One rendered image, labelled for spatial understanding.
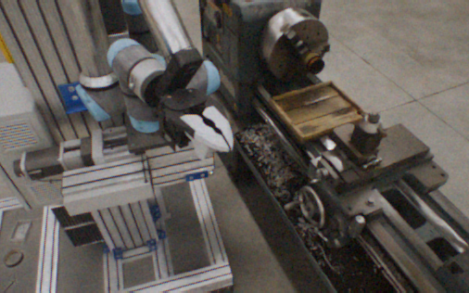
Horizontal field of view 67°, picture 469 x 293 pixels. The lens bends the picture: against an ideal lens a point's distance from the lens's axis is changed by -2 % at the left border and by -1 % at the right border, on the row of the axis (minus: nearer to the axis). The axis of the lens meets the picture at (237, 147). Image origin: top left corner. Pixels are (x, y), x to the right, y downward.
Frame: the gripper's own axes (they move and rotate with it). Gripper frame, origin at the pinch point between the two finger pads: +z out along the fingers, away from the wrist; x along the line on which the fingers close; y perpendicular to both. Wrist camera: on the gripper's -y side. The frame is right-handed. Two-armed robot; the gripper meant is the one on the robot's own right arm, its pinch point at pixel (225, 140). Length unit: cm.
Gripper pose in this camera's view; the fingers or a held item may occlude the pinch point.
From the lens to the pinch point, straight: 52.3
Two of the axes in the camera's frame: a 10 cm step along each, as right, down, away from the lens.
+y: -1.1, 7.5, 6.5
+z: 6.1, 5.7, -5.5
